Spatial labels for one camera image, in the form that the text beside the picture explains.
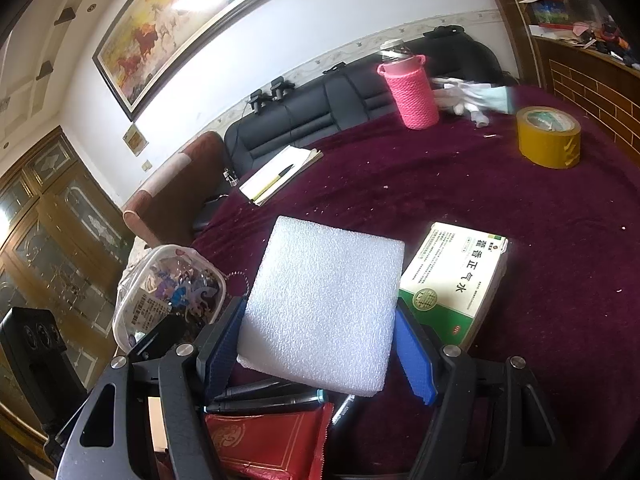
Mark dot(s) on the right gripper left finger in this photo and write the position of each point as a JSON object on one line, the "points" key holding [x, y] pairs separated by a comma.
{"points": [[111, 436]]}

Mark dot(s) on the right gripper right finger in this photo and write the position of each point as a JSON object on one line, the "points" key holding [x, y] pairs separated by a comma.
{"points": [[488, 420]]}

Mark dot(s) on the clear sticker pouch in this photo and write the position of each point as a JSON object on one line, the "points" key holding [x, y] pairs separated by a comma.
{"points": [[169, 280]]}

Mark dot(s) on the red foil snack bag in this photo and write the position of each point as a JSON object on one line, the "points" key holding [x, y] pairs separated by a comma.
{"points": [[272, 446]]}

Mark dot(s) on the white foam block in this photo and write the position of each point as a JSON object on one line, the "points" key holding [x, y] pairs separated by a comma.
{"points": [[321, 311]]}

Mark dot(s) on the grey capped black marker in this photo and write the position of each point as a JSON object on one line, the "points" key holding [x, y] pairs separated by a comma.
{"points": [[253, 388]]}

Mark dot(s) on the cyan capped black marker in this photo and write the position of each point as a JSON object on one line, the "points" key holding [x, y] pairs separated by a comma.
{"points": [[300, 401]]}

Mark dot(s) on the wooden glass door cabinet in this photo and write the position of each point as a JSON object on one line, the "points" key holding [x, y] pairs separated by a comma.
{"points": [[63, 248]]}

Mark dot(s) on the brown armchair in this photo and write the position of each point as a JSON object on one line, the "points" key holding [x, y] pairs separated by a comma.
{"points": [[186, 189]]}

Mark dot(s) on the white notepad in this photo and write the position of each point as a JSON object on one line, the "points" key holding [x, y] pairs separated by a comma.
{"points": [[276, 173]]}

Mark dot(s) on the black clamps on sofa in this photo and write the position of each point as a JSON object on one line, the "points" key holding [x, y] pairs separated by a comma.
{"points": [[278, 89]]}

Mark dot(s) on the yellow tape roll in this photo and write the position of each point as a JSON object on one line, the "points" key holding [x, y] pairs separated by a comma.
{"points": [[549, 137]]}

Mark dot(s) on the black leather sofa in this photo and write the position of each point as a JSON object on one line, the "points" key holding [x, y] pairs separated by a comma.
{"points": [[348, 95]]}

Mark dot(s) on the white gloves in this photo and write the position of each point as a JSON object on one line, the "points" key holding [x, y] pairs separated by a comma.
{"points": [[473, 100]]}

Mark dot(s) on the pink knit covered bottle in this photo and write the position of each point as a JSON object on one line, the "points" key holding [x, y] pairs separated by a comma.
{"points": [[404, 73]]}

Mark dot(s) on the framed horse painting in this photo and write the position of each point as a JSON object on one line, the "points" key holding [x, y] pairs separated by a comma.
{"points": [[149, 40]]}

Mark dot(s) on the wooden cabinet shelf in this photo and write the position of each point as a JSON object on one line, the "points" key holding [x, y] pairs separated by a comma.
{"points": [[574, 50]]}

